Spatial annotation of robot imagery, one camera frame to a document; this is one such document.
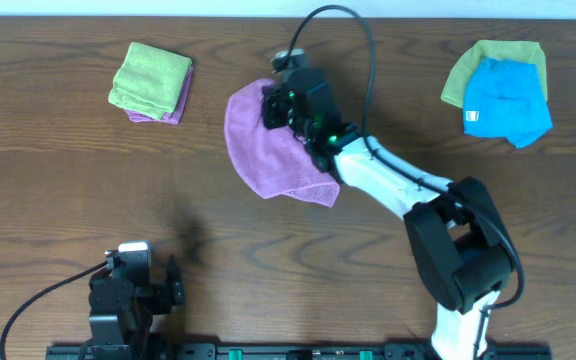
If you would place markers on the green cloth in pile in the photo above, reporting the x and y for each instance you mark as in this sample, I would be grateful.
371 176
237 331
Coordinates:
522 51

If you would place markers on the blue cloth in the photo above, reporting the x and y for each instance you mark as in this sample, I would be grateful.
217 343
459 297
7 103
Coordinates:
504 99

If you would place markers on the purple cloth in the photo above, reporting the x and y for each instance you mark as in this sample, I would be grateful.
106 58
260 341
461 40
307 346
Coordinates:
173 118
271 162

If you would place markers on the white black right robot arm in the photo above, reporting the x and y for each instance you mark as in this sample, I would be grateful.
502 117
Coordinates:
462 251

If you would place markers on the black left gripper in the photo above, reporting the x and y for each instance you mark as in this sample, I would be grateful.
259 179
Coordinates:
172 291

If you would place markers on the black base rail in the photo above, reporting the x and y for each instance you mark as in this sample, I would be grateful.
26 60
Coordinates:
207 351

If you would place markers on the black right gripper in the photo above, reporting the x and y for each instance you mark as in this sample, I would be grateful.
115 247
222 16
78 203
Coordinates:
274 99

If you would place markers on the folded purple cloth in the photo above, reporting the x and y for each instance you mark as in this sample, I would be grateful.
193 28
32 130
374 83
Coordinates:
173 118

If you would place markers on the folded green cloth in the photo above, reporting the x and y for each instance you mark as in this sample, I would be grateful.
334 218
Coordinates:
149 81

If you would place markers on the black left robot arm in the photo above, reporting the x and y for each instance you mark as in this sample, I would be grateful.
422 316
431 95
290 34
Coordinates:
124 300

